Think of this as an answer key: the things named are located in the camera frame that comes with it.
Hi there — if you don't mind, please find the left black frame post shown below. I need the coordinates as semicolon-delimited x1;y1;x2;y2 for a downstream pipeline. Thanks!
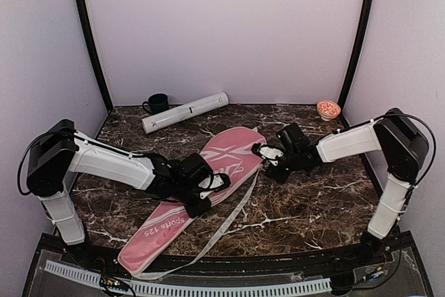
75;0;114;113

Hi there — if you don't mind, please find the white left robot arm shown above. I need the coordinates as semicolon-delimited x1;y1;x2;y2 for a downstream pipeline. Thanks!
17;119;216;266

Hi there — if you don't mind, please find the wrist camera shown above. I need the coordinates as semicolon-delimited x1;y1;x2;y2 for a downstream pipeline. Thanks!
198;173;231;199
251;143;284;166

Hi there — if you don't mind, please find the right black frame post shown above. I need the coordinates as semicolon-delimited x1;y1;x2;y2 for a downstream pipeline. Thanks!
337;0;373;109

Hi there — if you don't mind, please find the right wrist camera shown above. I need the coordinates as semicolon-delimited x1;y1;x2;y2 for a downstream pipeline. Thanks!
251;143;284;166

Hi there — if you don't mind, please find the grey slotted cable duct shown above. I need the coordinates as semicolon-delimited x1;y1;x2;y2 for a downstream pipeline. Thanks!
44;259;332;294

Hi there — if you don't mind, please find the black frame post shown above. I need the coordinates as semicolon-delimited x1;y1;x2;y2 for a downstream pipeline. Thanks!
337;0;373;109
75;0;114;113

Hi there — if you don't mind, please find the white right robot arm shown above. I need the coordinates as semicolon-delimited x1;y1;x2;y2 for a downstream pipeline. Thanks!
252;108;437;265

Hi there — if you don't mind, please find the dark green mug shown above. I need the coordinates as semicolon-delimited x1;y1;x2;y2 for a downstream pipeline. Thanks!
142;93;169;115

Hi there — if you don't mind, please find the orange patterned tube lid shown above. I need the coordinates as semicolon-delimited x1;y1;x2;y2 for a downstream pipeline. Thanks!
317;100;341;121

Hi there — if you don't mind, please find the pink racket bag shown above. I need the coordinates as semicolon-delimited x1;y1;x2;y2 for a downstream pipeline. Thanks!
118;127;266;280

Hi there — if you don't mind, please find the white shuttlecock tube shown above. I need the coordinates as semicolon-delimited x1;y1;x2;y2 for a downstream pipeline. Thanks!
142;92;229;134

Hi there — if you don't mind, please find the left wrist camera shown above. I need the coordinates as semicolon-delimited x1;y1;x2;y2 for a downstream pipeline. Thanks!
198;173;231;199

